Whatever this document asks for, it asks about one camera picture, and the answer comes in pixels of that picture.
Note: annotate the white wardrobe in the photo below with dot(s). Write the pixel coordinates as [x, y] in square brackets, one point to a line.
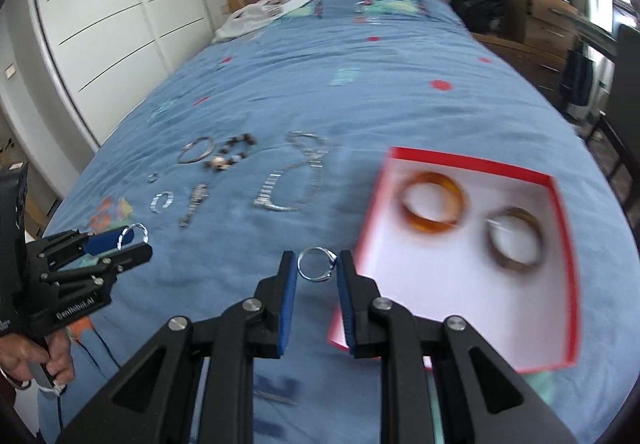
[111, 54]

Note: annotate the amber orange bangle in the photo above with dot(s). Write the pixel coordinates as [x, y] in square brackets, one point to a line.
[432, 203]

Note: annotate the white garment on bed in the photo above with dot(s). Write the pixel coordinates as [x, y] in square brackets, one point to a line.
[254, 17]

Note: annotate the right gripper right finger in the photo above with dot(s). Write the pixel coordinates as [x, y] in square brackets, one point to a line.
[481, 398]

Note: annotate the person's left hand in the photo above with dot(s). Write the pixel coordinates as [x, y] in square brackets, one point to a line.
[17, 352]

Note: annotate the blue patterned bed cover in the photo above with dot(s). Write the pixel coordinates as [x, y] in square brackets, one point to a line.
[289, 127]

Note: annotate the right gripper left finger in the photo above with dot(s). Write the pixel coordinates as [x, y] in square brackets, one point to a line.
[194, 380]

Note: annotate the wooden drawer cabinet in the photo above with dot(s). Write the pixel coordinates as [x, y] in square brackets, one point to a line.
[534, 37]

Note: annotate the black backpack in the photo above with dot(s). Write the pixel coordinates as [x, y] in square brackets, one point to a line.
[480, 16]

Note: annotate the dark brown bangle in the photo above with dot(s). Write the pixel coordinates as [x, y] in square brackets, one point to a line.
[515, 240]

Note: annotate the dark blue hanging bag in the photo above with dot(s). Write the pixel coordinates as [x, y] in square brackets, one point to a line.
[577, 79]

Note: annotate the dark grey chair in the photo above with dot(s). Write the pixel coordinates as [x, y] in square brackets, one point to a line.
[620, 119]

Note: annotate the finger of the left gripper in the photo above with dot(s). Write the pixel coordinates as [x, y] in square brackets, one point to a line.
[121, 261]
[73, 244]

